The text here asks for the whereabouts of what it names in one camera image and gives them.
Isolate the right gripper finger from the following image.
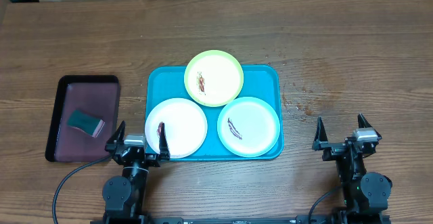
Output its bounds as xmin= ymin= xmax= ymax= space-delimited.
xmin=314 ymin=116 xmax=328 ymax=143
xmin=357 ymin=113 xmax=372 ymax=128

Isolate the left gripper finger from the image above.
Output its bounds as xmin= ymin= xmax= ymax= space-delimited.
xmin=158 ymin=122 xmax=169 ymax=156
xmin=107 ymin=121 xmax=126 ymax=145

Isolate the green and pink sponge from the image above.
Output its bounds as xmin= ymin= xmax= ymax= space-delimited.
xmin=67 ymin=110 xmax=105 ymax=138

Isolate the white plate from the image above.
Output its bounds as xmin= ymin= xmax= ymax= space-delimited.
xmin=145 ymin=98 xmax=208 ymax=159

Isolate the yellow-green rimmed plate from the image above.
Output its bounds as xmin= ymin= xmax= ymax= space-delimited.
xmin=183 ymin=50 xmax=244 ymax=107

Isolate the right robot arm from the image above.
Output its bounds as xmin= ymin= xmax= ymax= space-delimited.
xmin=307 ymin=114 xmax=392 ymax=223

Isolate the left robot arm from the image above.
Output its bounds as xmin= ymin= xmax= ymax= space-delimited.
xmin=102 ymin=122 xmax=170 ymax=224

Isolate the black tray with red water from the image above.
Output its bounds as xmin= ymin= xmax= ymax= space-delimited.
xmin=45 ymin=75 xmax=120 ymax=162

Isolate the teal plastic serving tray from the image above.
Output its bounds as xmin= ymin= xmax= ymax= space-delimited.
xmin=145 ymin=65 xmax=283 ymax=161

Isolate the light blue rimmed plate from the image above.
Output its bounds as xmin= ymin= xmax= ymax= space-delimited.
xmin=217 ymin=97 xmax=280 ymax=158

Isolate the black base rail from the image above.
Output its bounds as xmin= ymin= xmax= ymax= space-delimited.
xmin=91 ymin=215 xmax=392 ymax=224

